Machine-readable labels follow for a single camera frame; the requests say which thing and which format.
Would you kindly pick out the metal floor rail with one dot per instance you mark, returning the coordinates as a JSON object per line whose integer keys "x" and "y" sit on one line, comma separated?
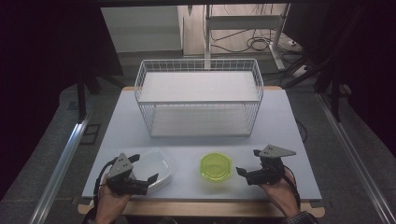
{"x": 355, "y": 155}
{"x": 59, "y": 171}

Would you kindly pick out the person's right hand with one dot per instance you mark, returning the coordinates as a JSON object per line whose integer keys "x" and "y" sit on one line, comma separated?
{"x": 280, "y": 193}

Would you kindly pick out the white desk frame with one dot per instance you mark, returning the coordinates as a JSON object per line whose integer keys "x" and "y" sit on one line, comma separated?
{"x": 243, "y": 22}

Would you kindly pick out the white power strip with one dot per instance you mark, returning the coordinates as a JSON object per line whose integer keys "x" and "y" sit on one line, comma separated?
{"x": 301, "y": 71}

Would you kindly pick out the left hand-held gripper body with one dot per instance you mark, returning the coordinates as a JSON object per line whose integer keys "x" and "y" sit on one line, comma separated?
{"x": 122, "y": 168}

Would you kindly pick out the light grey table mat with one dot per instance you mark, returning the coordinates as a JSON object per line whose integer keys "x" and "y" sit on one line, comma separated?
{"x": 186, "y": 149}

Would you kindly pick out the black stand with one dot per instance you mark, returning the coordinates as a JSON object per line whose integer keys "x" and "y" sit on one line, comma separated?
{"x": 335, "y": 99}
{"x": 81, "y": 99}

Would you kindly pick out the person's left hand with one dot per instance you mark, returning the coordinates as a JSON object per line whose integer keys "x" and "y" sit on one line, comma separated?
{"x": 110, "y": 202}

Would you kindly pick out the green translucent bowl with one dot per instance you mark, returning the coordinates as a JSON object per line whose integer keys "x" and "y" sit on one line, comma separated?
{"x": 215, "y": 168}

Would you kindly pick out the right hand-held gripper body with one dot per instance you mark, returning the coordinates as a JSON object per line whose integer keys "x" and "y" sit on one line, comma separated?
{"x": 269, "y": 172}

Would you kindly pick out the white panel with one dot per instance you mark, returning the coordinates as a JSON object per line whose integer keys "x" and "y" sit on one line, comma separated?
{"x": 141, "y": 29}

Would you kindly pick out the white square bowl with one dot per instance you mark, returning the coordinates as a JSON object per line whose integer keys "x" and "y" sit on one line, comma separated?
{"x": 154, "y": 166}

